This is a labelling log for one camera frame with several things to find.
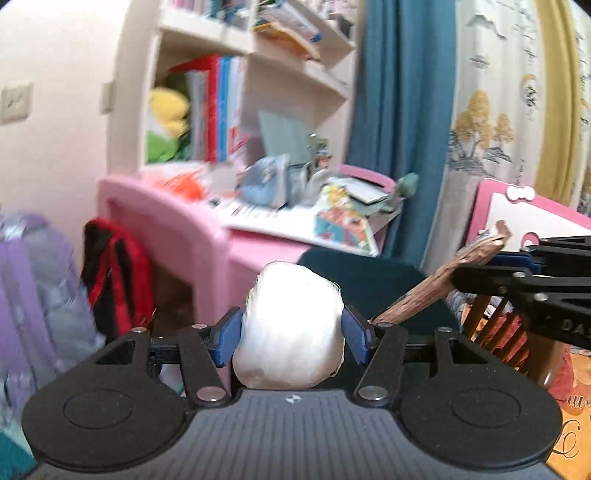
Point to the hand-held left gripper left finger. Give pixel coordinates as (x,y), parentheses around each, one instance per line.
(228,339)

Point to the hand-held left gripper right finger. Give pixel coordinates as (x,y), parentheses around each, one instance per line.
(356,337)

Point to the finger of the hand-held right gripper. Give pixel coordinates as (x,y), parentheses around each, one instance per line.
(485,280)
(512,264)

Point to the brown wooden stick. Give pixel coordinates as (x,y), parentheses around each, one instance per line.
(425,290)

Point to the pink white cat board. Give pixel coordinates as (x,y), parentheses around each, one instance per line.
(531,217)

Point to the orange printed blanket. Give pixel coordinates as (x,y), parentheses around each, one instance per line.
(572,406)

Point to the pink desk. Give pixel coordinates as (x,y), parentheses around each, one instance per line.
(194,240)

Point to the colourful comic book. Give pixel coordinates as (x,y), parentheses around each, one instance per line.
(344,221)

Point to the green clamp gadget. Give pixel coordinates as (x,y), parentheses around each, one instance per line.
(406,187)

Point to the large white paper sheet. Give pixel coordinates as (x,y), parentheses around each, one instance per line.
(268,221)

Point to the red black backpack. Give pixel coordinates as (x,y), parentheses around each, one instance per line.
(120,277)

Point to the green notebook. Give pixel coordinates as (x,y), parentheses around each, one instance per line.
(369,194)

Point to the grey dotted pouch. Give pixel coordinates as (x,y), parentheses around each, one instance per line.
(307,184)

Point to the blue pencil case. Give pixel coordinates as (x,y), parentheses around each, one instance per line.
(265,182)

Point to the orange white packet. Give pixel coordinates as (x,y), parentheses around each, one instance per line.
(182,184)

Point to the white patterned curtain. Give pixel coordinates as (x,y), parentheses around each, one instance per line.
(498,92)

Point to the yellow curtain strip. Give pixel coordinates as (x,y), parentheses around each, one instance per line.
(558,92)

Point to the blue curtain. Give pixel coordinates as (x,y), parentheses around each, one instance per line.
(401,115)

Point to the desk pen holder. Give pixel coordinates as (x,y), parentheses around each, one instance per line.
(318,150)

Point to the purple grey backpack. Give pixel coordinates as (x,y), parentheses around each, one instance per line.
(41,300)

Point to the pale green board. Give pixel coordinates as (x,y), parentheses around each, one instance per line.
(284,138)

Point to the yellow green plush toy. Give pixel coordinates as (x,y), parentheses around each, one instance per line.
(166,124)

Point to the row of upright binders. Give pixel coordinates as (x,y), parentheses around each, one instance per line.
(212,110)

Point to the cream bookshelf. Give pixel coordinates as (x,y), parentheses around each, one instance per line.
(286,83)

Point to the stack of papers and booklets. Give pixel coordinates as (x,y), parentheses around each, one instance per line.
(286,25)

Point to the row of small books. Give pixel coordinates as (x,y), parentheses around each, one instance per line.
(207,8)

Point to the beige light switch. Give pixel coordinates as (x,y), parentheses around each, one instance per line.
(107,97)

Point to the white wall switch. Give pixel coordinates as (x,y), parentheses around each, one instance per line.
(16,101)

